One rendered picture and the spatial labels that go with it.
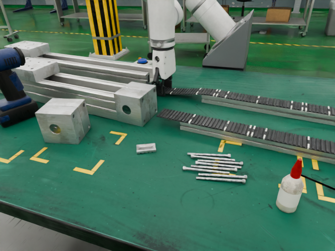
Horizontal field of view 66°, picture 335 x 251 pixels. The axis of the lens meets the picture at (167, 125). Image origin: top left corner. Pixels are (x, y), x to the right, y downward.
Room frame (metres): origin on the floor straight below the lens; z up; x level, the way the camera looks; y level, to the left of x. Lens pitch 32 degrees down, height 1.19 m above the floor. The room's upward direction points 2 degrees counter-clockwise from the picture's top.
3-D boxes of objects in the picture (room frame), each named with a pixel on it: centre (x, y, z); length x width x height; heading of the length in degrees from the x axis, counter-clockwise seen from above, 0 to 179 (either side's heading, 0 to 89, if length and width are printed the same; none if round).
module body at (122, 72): (1.09, 0.41, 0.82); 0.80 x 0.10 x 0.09; 63
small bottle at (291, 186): (0.34, -0.23, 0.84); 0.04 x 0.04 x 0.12
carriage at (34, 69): (0.92, 0.49, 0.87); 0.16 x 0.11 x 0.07; 63
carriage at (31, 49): (1.20, 0.63, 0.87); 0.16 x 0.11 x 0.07; 63
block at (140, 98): (0.73, 0.09, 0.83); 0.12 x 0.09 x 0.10; 153
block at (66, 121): (0.64, 0.29, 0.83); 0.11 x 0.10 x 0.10; 171
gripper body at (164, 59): (0.89, 0.01, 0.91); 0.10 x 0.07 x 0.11; 153
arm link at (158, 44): (0.89, 0.01, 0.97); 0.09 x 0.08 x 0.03; 153
